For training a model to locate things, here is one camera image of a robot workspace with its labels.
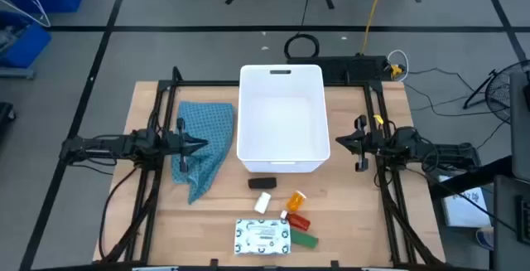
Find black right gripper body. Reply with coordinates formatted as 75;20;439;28
354;114;386;173

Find black desk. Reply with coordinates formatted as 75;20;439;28
428;154;530;271

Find teal patterned cloth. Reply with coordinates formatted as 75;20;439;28
171;100;236;206

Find black floor fan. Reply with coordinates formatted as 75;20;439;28
462;59;530;125

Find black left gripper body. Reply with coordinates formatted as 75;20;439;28
163;117;190;173

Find green bandage roll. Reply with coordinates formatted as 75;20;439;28
289;228;320;249

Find orange pill bottle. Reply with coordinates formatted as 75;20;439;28
286;190;308;214

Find black aluminium table frame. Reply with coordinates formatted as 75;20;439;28
99;66;444;270

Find white plastic bin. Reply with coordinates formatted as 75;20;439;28
236;64;331;174

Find white patterned wipes pack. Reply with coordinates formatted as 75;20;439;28
234;218;292;256

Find black coiled cable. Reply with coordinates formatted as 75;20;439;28
283;0;320;60

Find white wire hanger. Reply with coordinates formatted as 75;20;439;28
0;0;52;28

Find white cable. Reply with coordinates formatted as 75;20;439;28
387;49;410;82

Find white pill bottle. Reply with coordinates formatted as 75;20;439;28
253;191;272;215

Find yellow extension cable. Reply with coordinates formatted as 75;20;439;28
359;0;389;56

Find grey monitor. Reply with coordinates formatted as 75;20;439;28
508;70;530;181

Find black keyboard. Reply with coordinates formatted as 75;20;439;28
516;195;530;245

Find person's shoe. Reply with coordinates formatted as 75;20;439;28
475;225;496;251

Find black object at floor edge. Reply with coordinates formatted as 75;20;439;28
0;101;17;136

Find black floor cables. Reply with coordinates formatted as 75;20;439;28
403;67;510;152

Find red bottle with white cap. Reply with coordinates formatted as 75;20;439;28
280;210;311;232

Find white printed box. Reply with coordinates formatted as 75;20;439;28
438;174;492;228

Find small black block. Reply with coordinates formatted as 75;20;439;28
247;177;277;191

